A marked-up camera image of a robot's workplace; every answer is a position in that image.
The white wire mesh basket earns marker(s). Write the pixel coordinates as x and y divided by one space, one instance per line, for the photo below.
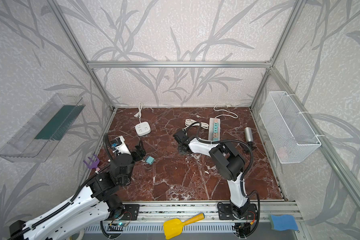
291 135

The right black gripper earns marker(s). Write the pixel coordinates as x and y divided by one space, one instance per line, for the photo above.
181 142

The purple plastic fork toy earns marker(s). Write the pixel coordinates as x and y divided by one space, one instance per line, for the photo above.
92 163

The metal cylinder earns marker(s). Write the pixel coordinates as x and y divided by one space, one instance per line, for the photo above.
248 134

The teal plug adapter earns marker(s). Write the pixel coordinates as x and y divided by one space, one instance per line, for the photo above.
150 160

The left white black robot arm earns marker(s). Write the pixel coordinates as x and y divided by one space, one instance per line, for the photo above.
95 200

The blue sponge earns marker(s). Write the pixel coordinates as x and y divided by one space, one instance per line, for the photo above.
283 223

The clear plastic wall bin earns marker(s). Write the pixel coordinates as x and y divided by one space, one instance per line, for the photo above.
38 138

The long white multicolour power strip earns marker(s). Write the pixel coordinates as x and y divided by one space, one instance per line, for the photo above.
214 130

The white square power socket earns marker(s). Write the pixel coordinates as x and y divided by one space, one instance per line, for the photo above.
142 129

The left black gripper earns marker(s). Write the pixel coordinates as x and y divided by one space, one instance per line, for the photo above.
137 151

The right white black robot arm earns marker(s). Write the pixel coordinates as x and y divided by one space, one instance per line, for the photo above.
233 160

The yellow plastic scoop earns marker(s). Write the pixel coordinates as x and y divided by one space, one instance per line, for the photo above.
174 227

